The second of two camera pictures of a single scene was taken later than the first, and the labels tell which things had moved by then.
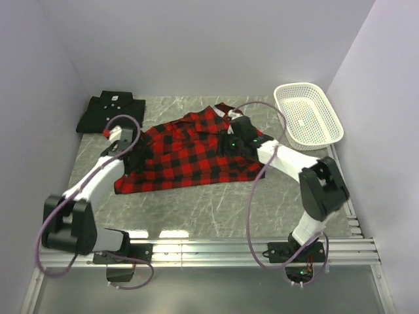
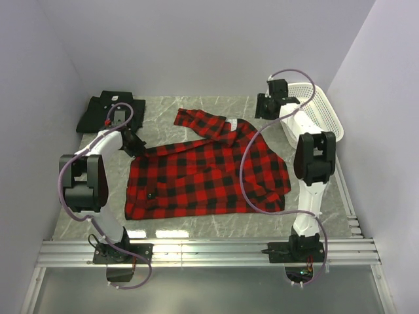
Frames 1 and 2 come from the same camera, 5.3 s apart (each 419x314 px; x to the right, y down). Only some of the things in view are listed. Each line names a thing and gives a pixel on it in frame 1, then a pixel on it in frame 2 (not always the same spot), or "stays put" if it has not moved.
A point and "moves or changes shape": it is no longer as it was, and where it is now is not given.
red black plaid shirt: x=184 y=153 moves or changes shape
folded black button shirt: x=98 y=110 stays put
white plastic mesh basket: x=311 y=122 stays put
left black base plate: x=143 y=251 stays put
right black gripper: x=224 y=138 -> x=260 y=114
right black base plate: x=281 y=252 stays put
